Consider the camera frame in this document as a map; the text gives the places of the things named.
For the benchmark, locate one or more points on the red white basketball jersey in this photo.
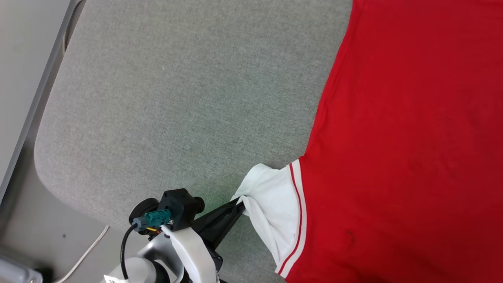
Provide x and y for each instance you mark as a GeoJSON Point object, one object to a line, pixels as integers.
{"type": "Point", "coordinates": [393, 137]}

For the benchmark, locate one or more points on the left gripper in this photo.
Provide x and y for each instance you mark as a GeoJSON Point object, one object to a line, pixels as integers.
{"type": "Point", "coordinates": [194, 251]}

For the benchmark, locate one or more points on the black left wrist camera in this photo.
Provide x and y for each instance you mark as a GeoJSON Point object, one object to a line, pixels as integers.
{"type": "Point", "coordinates": [180, 204]}

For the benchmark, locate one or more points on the grey baseboard strip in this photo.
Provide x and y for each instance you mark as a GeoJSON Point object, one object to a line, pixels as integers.
{"type": "Point", "coordinates": [36, 98]}

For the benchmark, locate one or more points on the light grey plastic housing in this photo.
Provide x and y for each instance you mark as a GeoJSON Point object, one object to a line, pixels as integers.
{"type": "Point", "coordinates": [15, 273]}

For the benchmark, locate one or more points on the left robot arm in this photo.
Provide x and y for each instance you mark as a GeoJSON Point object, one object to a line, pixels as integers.
{"type": "Point", "coordinates": [137, 271]}

